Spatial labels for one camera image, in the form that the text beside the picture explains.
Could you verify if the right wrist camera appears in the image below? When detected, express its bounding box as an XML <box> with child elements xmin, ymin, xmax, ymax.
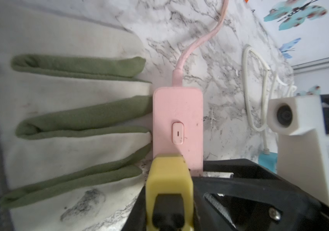
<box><xmin>267</xmin><ymin>94</ymin><xmax>329</xmax><ymax>206</ymax></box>

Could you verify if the pink power strip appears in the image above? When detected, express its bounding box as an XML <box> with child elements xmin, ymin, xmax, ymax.
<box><xmin>152</xmin><ymin>87</ymin><xmax>204</xmax><ymax>176</ymax></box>

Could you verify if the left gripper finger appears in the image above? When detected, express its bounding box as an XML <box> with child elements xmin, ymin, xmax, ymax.
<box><xmin>121</xmin><ymin>186</ymin><xmax>147</xmax><ymax>231</ymax></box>

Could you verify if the teal power strip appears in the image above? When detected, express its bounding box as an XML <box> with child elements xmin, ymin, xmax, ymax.
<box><xmin>258</xmin><ymin>152</ymin><xmax>278</xmax><ymax>173</ymax></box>

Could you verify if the yellow green charger plug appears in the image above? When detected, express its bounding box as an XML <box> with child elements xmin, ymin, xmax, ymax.
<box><xmin>146</xmin><ymin>154</ymin><xmax>194</xmax><ymax>231</ymax></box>

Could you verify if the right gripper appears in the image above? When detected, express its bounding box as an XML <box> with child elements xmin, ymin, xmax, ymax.
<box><xmin>193</xmin><ymin>159</ymin><xmax>329</xmax><ymax>231</ymax></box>

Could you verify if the white power cord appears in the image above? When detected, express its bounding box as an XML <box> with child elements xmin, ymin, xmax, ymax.
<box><xmin>241</xmin><ymin>44</ymin><xmax>298</xmax><ymax>155</ymax></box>

